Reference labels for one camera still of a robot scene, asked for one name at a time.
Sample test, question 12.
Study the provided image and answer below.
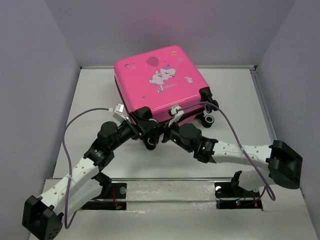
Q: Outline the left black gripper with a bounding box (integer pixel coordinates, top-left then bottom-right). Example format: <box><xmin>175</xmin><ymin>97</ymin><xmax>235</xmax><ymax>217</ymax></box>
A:
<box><xmin>109</xmin><ymin>111</ymin><xmax>157</xmax><ymax>151</ymax></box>

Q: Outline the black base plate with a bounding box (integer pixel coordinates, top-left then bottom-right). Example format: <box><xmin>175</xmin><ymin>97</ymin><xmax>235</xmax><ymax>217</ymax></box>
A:
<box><xmin>81</xmin><ymin>182</ymin><xmax>127</xmax><ymax>211</ymax></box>
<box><xmin>214</xmin><ymin>182</ymin><xmax>263</xmax><ymax>210</ymax></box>

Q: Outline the pink hard-shell suitcase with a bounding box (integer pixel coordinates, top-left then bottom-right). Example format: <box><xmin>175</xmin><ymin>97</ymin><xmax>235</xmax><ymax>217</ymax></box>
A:
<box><xmin>113</xmin><ymin>45</ymin><xmax>217</xmax><ymax>150</ymax></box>

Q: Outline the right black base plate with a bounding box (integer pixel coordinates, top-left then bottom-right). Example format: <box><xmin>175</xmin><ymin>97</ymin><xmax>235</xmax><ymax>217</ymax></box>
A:
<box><xmin>214</xmin><ymin>182</ymin><xmax>263</xmax><ymax>210</ymax></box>

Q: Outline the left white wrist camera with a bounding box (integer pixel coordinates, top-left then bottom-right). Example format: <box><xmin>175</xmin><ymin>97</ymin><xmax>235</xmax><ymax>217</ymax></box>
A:
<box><xmin>108</xmin><ymin>102</ymin><xmax>127</xmax><ymax>123</ymax></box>

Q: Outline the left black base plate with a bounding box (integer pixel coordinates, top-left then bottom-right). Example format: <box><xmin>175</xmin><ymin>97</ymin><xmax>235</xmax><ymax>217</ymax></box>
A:
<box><xmin>81</xmin><ymin>182</ymin><xmax>127</xmax><ymax>211</ymax></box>

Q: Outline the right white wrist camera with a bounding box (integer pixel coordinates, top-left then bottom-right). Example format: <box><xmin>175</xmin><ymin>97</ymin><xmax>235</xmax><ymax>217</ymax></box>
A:
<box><xmin>168</xmin><ymin>104</ymin><xmax>184</xmax><ymax>127</ymax></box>

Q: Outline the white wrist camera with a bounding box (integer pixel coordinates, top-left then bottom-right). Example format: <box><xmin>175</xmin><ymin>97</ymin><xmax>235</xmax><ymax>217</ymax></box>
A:
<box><xmin>168</xmin><ymin>104</ymin><xmax>184</xmax><ymax>127</ymax></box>
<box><xmin>108</xmin><ymin>102</ymin><xmax>127</xmax><ymax>123</ymax></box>

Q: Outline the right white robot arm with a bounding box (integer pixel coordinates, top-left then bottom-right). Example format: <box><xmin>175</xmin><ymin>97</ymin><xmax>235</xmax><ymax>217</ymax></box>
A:
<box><xmin>162</xmin><ymin>123</ymin><xmax>303</xmax><ymax>196</ymax></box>

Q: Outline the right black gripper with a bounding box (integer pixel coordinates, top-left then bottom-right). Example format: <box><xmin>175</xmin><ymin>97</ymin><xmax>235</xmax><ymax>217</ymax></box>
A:
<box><xmin>147</xmin><ymin>116</ymin><xmax>193</xmax><ymax>153</ymax></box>

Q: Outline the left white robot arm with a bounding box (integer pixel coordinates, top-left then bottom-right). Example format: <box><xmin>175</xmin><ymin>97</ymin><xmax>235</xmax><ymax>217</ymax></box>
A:
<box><xmin>22</xmin><ymin>118</ymin><xmax>158</xmax><ymax>240</ymax></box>

